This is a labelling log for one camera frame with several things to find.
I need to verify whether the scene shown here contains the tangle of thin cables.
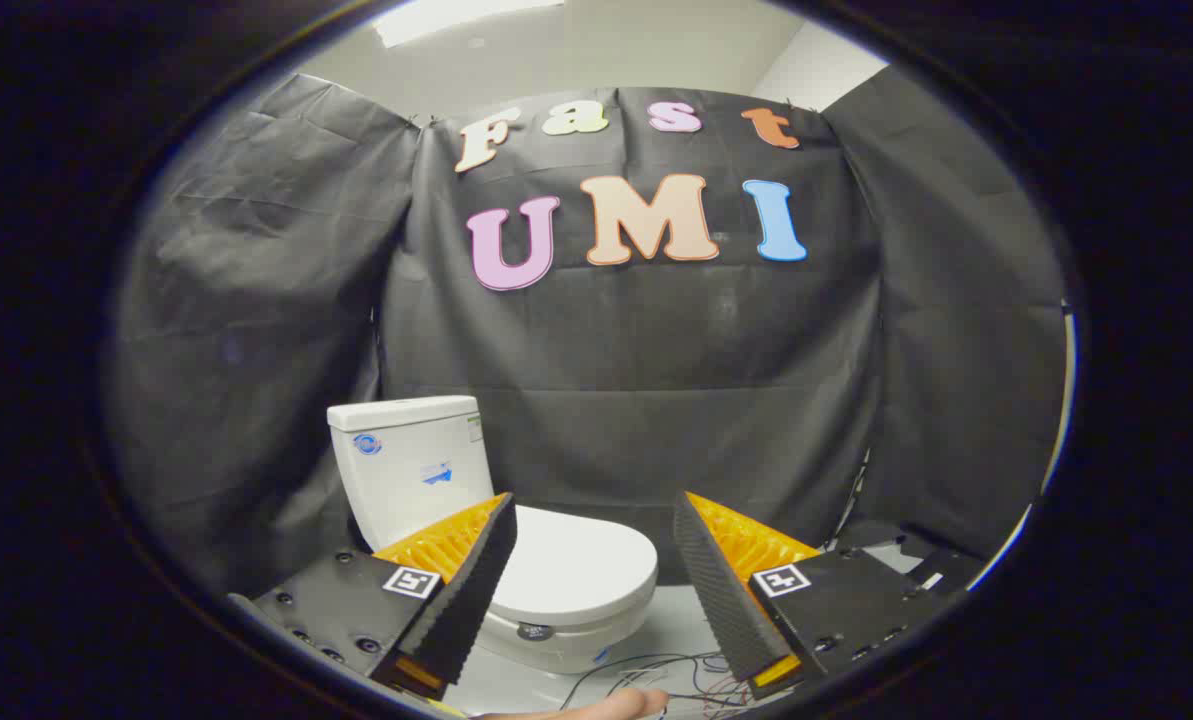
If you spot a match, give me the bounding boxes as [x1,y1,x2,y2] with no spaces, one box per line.
[561,652,757,713]

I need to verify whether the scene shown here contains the white toilet lid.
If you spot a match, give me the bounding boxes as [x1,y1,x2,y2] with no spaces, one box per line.
[491,503,659,629]

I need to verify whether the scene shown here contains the white toilet bowl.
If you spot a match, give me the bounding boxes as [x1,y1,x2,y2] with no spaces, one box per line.
[471,590,657,674]

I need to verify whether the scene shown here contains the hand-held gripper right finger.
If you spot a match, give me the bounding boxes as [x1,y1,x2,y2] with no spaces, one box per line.
[672,490,957,701]

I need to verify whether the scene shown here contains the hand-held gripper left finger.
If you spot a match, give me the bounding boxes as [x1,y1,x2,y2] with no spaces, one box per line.
[226,492,519,701]

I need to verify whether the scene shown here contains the black backdrop cloth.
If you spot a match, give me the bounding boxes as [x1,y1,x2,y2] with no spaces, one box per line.
[106,65,1069,601]

